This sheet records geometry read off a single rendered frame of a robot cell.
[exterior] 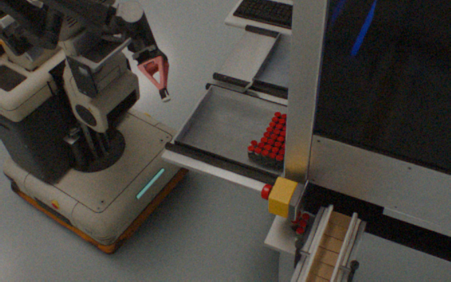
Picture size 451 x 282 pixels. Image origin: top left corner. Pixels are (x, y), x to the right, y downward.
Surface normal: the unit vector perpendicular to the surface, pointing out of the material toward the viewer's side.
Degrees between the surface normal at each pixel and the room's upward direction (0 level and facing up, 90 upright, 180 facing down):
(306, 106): 90
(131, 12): 28
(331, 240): 0
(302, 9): 90
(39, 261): 0
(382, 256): 90
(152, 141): 0
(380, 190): 90
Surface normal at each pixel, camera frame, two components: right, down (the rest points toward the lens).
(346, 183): -0.42, 0.70
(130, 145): -0.05, -0.65
